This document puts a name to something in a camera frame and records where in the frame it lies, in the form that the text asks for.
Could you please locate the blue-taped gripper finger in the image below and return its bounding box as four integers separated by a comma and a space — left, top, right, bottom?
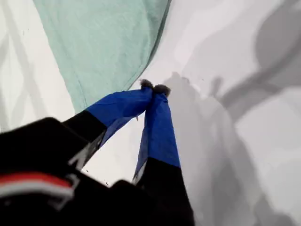
61, 79, 154, 169
132, 84, 195, 226

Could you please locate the pale green T-shirt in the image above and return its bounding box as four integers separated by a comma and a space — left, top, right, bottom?
32, 0, 172, 114

